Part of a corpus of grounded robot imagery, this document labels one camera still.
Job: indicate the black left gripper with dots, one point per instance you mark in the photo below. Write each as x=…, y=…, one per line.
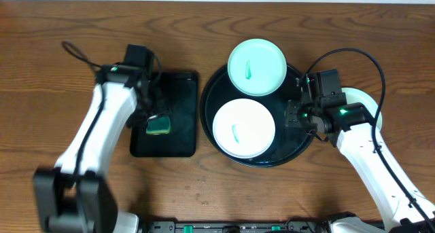
x=153, y=114

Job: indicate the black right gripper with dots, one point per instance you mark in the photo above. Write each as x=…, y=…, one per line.
x=290, y=114

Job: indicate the green yellow sponge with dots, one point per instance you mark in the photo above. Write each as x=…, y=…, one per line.
x=159, y=126

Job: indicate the mint plate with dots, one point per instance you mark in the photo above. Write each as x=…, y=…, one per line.
x=354, y=95
x=257, y=67

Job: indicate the white plate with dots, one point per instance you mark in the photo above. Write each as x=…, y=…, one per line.
x=243, y=128

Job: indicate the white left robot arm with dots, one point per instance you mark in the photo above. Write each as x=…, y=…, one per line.
x=74, y=196

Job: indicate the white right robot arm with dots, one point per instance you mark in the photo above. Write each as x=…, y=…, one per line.
x=353, y=131

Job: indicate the black rectangular tray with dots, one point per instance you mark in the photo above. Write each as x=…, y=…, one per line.
x=181, y=91

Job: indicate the black round tray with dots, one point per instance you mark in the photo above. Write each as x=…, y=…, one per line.
x=288, y=142

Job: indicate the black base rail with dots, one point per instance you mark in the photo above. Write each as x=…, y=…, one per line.
x=293, y=224

